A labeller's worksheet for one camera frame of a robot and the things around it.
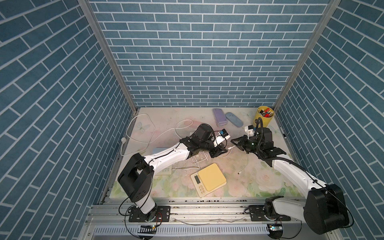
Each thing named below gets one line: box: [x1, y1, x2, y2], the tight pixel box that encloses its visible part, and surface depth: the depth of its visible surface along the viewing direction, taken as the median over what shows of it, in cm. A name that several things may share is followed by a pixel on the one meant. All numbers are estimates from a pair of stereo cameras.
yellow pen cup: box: [253, 106, 275, 128], surface depth 104 cm
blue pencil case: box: [225, 112, 244, 128], surface depth 114 cm
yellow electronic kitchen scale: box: [190, 163, 227, 198], surface depth 85 cm
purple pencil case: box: [212, 108, 228, 126], surface depth 114 cm
